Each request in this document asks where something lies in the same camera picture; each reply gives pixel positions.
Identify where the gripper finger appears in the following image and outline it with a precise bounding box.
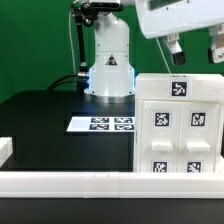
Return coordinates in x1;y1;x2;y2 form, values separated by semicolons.
208;24;224;64
164;33;186;66

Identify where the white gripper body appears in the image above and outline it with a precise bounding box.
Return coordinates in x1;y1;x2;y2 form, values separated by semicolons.
135;0;224;39

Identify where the white cabinet top box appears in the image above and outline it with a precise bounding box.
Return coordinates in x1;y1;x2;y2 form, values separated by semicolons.
135;73;224;102

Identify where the white cabinet body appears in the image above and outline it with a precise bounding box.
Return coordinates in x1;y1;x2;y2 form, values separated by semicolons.
134;100;222;172

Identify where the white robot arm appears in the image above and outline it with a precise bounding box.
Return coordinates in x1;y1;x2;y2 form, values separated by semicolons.
71;0;224;103

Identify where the white marker base sheet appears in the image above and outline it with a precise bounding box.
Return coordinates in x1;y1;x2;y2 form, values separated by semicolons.
67;116;134;133

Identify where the white U-shaped fence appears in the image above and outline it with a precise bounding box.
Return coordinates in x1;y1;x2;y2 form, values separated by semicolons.
0;137;224;199

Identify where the white thin cable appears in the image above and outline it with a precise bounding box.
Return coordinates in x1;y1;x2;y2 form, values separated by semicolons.
155;37;173;76

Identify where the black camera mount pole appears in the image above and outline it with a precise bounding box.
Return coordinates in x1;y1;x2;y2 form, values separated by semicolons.
71;2;98;72

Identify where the black cable bundle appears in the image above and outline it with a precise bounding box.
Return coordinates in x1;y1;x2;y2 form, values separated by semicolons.
46;73;88;92

